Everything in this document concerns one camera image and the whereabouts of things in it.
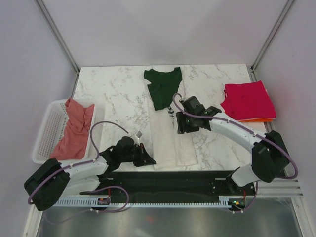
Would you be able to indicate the white plastic basket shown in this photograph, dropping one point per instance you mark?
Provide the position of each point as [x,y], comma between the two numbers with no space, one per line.
[51,131]

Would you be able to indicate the aluminium frame post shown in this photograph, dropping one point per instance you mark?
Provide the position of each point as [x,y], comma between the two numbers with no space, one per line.
[273,32]
[54,28]

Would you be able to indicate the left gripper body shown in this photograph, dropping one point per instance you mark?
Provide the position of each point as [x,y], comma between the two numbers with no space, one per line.
[136,155]

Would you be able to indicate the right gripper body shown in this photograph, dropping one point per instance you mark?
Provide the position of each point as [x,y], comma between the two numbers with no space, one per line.
[185,123]

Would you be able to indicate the folded orange t-shirt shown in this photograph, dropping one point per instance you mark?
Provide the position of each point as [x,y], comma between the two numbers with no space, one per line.
[257,120]

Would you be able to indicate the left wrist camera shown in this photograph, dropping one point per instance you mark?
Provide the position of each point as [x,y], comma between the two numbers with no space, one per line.
[137,137]

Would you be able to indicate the right aluminium frame post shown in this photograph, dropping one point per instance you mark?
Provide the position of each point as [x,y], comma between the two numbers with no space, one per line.
[273,32]

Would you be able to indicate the white slotted cable duct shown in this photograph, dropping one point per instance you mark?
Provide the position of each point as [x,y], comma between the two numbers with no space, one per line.
[177,201]

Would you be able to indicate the white green-sleeved Charlie Brown t-shirt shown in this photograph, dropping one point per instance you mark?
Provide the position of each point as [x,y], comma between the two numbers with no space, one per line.
[170,150]

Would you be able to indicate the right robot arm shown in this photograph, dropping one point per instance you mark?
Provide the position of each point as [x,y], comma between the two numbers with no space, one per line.
[269,156]

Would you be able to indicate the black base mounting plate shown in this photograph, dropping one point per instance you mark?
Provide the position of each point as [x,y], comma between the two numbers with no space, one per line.
[167,183]

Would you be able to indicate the salmon pink t-shirt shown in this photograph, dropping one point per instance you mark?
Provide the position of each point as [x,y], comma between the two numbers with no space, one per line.
[74,141]

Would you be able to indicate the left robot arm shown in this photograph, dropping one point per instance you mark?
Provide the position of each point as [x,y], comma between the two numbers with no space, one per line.
[47,184]

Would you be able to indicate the folded magenta t-shirt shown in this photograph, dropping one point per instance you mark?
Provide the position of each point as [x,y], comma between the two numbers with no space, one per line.
[248,101]

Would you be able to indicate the left aluminium frame post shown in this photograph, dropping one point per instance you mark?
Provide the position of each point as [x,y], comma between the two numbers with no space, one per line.
[54,28]

